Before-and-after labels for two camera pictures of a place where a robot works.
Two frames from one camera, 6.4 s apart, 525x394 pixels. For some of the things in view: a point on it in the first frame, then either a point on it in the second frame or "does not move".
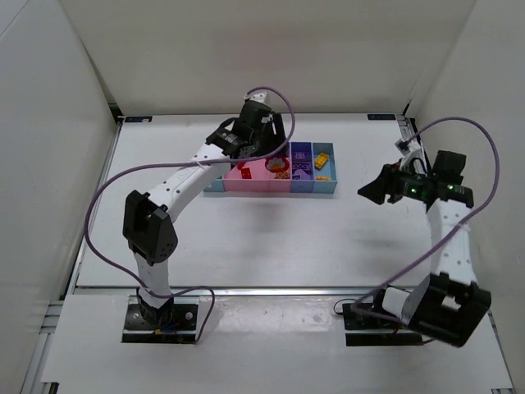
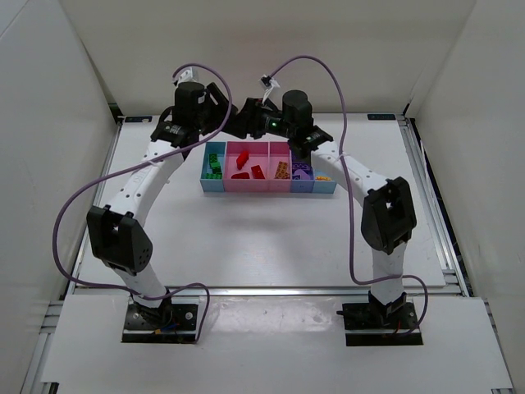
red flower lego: [276, 163] -> [240, 176]
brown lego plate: [282, 175] does not move
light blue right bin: [329, 169] does not move
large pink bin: [261, 180] does not move
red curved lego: [246, 173] -> [257, 172]
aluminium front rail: [248, 291] does not move
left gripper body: [271, 137] -> [217, 103]
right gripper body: [393, 185] -> [253, 113]
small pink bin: [279, 185] does not move
